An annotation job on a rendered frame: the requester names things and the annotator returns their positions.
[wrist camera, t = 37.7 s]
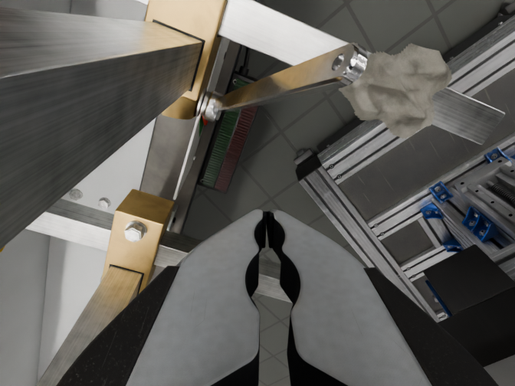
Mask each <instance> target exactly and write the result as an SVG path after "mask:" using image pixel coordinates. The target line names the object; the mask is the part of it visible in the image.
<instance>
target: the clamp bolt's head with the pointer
mask: <svg viewBox="0 0 515 386"><path fill-rule="evenodd" d="M210 94H211V92H208V91H207V88H204V90H203V91H202V95H201V97H200V100H199V102H198V107H197V110H196V116H199V114H200V115H201V116H202V118H203V117H204V112H205V108H206V105H207V102H208V98H209V96H210ZM203 123H204V125H205V126H206V125H207V124H208V121H207V120H204V118H203Z"/></svg>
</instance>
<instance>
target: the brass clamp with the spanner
mask: <svg viewBox="0 0 515 386"><path fill-rule="evenodd" d="M227 3H228V0H149V1H148V5H147V9H146V17H145V21H148V22H156V23H158V24H161V25H163V26H166V27H167V28H171V29H173V30H175V31H178V32H180V33H183V34H186V35H188V36H190V37H192V38H195V39H197V40H200V41H202V48H201V51H200V54H199V57H198V63H197V65H196V69H195V73H194V77H193V80H192V85H191V88H190V89H189V90H188V91H186V92H185V93H184V94H183V95H182V96H180V98H178V99H177V100H176V101H175V102H174V103H173V104H171V105H170V106H169V107H168V108H167V109H165V110H164V111H163V112H162V115H164V116H168V117H172V118H176V119H192V118H194V117H196V110H197V107H198V102H199V100H200V97H201V95H202V91H203V90H204V88H207V86H208V82H209V79H210V76H211V73H212V68H213V66H214V62H215V58H216V55H217V53H218V48H219V45H220V42H221V36H219V35H218V33H219V29H220V27H221V22H222V19H223V16H224V13H225V9H226V5H227Z"/></svg>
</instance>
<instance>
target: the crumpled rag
mask: <svg viewBox="0 0 515 386"><path fill-rule="evenodd" d="M451 79H452V75H451V70H450V69H449V66H448V65H447V64H446V63H445V61H444V60H443V59H442V56H441V53H440V51H436V50H432V49H428V48H424V47H420V46H418V45H415V44H412V43H411V44H408V47H407V46H406V48H405V49H404V51H401V53H398V54H395V55H392V56H391V55H389V54H387V53H385V52H381V51H380V52H378V51H377V52H376V54H375V53H374V54H373V53H371V54H370V56H369V57H368V60H367V65H366V68H365V70H364V71H363V73H362V75H361V76H360V77H359V79H358V80H356V81H355V82H354V83H352V84H350V85H349V86H346V87H342V88H339V91H340V92H342V94H343V95H345V96H344V97H345V98H347V99H348V101H350V103H351V104H350V105H352V107H353V109H354V110H355V112H354V113H355V115H356V116H357V117H358V118H359V119H360V120H362V121H363V120H366V121H368V120H374V119H377V120H381V121H383V122H384V124H385V125H386V126H387V128H389V129H390V131H391V133H392V134H393V135H395V136H398V137H401V138H403V139H404V138H405V139H407V137H411V136H413V134H415V133H416V131H418V130H420V129H423V127H424V128H425V127H426V126H430V125H431V124H432V122H433V119H434V117H435V111H434V102H433V100H432V97H433V95H434V94H435V93H436V92H437V91H439V90H443V89H444V88H445V87H446V86H447V85H448V84H449V83H450V81H451Z"/></svg>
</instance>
